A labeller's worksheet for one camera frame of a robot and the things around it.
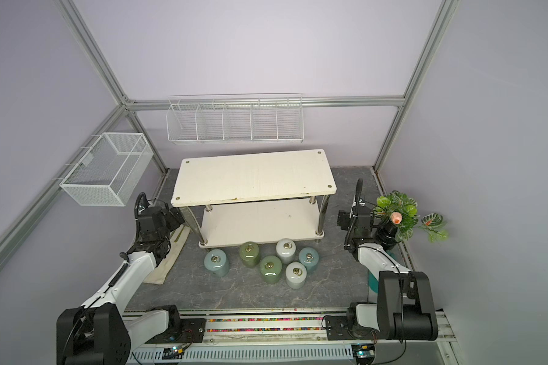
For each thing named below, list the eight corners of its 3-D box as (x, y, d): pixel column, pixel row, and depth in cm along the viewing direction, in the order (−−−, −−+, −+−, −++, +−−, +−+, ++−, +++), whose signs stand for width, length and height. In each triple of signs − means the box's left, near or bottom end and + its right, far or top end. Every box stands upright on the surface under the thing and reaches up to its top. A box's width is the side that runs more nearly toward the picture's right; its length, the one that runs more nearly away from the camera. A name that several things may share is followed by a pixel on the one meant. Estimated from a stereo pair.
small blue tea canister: (208, 277, 87) (201, 268, 80) (212, 258, 92) (206, 249, 84) (228, 277, 87) (223, 268, 80) (231, 258, 92) (226, 249, 84)
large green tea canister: (241, 268, 88) (238, 259, 82) (243, 250, 93) (240, 241, 87) (259, 268, 88) (257, 259, 82) (260, 250, 93) (259, 241, 87)
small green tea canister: (261, 284, 85) (259, 275, 78) (262, 264, 90) (260, 254, 82) (281, 284, 85) (281, 275, 78) (282, 264, 90) (281, 254, 82)
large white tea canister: (285, 289, 84) (285, 281, 77) (285, 270, 88) (285, 261, 81) (305, 289, 84) (307, 281, 77) (304, 270, 88) (306, 261, 81)
